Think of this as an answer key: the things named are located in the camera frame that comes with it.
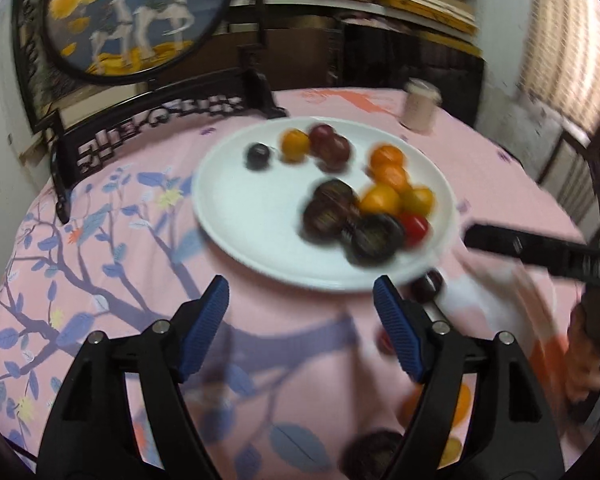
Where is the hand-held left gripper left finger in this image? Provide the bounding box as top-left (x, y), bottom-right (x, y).
top-left (39, 275), bottom-right (231, 480)

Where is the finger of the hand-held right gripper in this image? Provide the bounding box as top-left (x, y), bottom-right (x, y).
top-left (464, 225), bottom-right (600, 286)

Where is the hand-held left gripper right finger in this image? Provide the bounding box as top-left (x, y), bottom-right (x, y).
top-left (372, 275), bottom-right (566, 480)

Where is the dark brown water chestnut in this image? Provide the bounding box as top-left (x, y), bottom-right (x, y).
top-left (342, 430), bottom-right (406, 480)
top-left (301, 200), bottom-right (353, 246)
top-left (312, 178), bottom-right (362, 213)
top-left (342, 213), bottom-right (406, 267)

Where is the red cherry tomato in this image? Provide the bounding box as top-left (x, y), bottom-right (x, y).
top-left (397, 212), bottom-right (431, 248)

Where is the white oval plate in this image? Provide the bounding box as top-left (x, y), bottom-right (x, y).
top-left (192, 116), bottom-right (456, 293)

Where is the yellow cherry tomato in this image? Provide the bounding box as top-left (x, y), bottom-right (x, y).
top-left (400, 186), bottom-right (436, 217)
top-left (280, 129), bottom-right (312, 163)

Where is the orange-yellow plum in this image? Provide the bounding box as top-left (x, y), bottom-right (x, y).
top-left (358, 184), bottom-right (402, 216)

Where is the orange mandarin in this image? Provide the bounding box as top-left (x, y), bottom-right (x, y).
top-left (400, 382), bottom-right (473, 426)
top-left (369, 144), bottom-right (407, 168)
top-left (372, 164), bottom-right (411, 192)

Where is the dark cherry with stem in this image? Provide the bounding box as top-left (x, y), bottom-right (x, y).
top-left (244, 142), bottom-right (272, 171)

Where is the purple plum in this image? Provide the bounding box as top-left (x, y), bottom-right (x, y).
top-left (319, 135), bottom-right (353, 172)

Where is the red plum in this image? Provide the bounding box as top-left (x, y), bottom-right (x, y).
top-left (308, 123), bottom-right (337, 153)

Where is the person's right hand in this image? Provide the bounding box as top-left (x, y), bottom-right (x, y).
top-left (562, 305), bottom-right (600, 403)

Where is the pink printed tablecloth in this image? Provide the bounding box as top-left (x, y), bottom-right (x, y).
top-left (0, 87), bottom-right (600, 480)

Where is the dark slatted chair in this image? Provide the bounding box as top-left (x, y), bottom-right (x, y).
top-left (535, 115), bottom-right (600, 221)

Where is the beige longan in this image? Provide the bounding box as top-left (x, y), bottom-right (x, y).
top-left (437, 437), bottom-right (463, 468)

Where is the beige drink can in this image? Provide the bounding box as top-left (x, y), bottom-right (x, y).
top-left (399, 78), bottom-right (442, 134)

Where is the black panel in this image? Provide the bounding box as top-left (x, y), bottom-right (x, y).
top-left (340, 22), bottom-right (486, 126)

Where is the stack of yellow-edged flat boxes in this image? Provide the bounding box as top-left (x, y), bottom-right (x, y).
top-left (377, 0), bottom-right (481, 41)

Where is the round deer screen wooden stand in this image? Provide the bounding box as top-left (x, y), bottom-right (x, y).
top-left (11, 0), bottom-right (291, 226)

